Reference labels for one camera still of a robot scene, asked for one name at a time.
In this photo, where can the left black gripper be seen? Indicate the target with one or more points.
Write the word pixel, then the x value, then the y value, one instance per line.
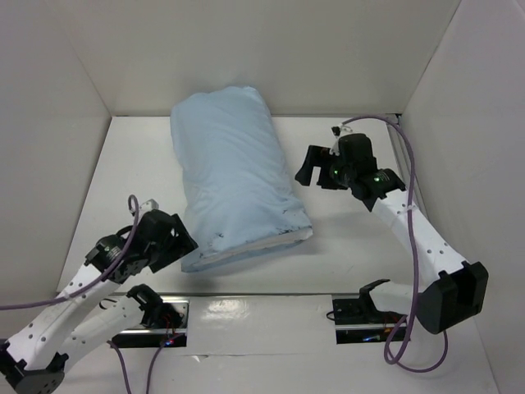
pixel 184 243

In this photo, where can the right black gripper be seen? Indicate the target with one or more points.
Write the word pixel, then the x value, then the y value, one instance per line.
pixel 325 171

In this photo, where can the light blue pillowcase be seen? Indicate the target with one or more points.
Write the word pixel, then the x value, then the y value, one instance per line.
pixel 234 173

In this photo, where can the white pillow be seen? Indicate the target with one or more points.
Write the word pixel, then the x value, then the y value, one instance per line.
pixel 282 241

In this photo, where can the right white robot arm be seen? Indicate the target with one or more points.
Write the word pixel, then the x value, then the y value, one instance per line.
pixel 451 289

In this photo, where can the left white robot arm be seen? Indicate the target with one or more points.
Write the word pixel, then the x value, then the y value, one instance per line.
pixel 37 358

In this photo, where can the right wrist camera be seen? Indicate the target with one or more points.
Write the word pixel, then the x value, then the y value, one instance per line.
pixel 341 130

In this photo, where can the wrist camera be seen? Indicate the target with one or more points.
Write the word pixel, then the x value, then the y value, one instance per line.
pixel 148 205
pixel 341 130

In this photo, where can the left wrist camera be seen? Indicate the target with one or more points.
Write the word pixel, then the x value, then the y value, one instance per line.
pixel 148 205

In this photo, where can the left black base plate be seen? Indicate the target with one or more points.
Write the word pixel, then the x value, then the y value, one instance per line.
pixel 170 329

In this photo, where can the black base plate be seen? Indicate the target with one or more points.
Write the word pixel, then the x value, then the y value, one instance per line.
pixel 170 329
pixel 355 322

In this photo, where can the aluminium rail frame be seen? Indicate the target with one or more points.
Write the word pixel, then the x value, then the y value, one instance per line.
pixel 403 160

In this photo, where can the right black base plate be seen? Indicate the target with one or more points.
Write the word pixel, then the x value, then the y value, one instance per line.
pixel 355 322

